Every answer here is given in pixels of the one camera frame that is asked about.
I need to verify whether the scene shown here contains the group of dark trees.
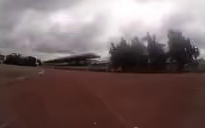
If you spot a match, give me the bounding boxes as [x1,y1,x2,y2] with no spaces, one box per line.
[108,29,201,73]

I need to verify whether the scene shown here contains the red running track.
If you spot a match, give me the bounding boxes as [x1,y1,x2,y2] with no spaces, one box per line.
[0,63,205,128]

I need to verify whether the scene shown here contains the roofed grandstand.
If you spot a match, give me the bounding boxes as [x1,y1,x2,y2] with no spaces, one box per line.
[43,52,102,67]

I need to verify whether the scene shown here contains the low boundary fence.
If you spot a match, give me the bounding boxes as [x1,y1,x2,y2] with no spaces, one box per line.
[53,63,205,74]

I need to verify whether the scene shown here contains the distant row of trees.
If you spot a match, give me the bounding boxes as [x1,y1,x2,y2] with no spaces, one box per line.
[0,50,43,67]

